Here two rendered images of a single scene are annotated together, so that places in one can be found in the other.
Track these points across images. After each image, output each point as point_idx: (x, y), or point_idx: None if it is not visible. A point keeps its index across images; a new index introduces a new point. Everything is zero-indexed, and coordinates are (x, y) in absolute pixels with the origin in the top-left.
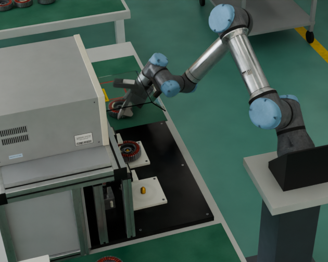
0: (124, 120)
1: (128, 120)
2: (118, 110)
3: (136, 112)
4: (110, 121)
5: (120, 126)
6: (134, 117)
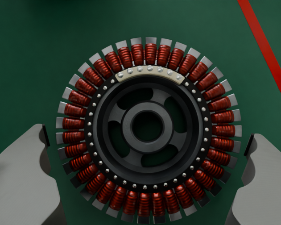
0: (60, 160)
1: (66, 185)
2: (80, 124)
3: (151, 223)
4: (54, 83)
5: (6, 143)
6: (92, 220)
